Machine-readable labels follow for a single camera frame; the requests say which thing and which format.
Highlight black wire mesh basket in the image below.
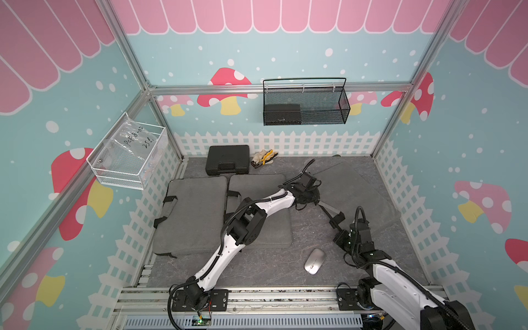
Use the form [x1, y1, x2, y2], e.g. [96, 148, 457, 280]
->
[262, 77, 351, 125]

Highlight clear plastic bag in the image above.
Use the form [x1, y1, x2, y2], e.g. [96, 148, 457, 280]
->
[96, 119, 168, 175]

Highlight white wire basket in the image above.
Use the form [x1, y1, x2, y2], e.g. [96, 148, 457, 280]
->
[86, 113, 169, 191]

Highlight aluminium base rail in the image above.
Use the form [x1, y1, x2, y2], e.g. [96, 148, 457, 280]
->
[111, 285, 459, 318]

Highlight grey laptop bag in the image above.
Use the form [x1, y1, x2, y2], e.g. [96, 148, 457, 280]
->
[315, 162, 405, 242]
[153, 177, 228, 257]
[224, 174, 293, 250]

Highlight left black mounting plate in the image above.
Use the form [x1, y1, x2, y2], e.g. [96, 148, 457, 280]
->
[171, 290, 229, 312]

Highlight yellow black pliers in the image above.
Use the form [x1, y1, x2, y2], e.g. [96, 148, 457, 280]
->
[250, 149, 278, 169]

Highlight black plastic tool case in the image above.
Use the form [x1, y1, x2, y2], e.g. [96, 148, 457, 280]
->
[206, 145, 250, 176]

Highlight black box in basket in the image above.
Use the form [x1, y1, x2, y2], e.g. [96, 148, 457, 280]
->
[263, 104, 302, 126]

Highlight silver mouse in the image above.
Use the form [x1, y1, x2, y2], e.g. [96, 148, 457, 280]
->
[304, 247, 326, 275]

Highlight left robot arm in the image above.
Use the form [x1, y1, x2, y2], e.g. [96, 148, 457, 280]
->
[168, 170, 322, 311]

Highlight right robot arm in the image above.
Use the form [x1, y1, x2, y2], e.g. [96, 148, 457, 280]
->
[334, 219, 476, 329]

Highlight black mounting plate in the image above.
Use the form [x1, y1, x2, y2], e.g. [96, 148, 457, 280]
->
[171, 290, 229, 312]
[335, 287, 386, 313]

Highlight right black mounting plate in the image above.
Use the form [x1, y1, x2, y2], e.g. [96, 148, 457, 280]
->
[335, 287, 386, 313]

